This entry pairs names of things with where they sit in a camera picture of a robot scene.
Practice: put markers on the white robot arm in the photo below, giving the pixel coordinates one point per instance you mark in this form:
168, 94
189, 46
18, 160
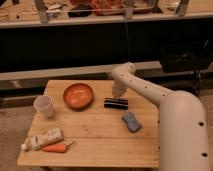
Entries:
183, 136

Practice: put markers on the orange bowl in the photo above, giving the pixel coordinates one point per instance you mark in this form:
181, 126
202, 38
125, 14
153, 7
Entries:
78, 96

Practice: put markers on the blue sponge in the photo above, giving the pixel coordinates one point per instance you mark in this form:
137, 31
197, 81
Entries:
131, 122

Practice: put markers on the clear plastic cup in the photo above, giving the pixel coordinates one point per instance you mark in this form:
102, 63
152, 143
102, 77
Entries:
44, 105

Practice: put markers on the white tube with cap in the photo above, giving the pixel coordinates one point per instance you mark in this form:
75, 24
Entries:
38, 141

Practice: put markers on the orange toy carrot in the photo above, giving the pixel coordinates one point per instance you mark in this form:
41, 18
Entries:
58, 148

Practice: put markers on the red object on shelf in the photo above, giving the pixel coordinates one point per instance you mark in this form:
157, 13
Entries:
107, 7

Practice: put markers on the black object on shelf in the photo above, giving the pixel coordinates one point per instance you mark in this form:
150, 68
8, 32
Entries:
80, 10

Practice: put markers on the metal shelf rack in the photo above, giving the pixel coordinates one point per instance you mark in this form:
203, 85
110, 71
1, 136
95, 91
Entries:
41, 13

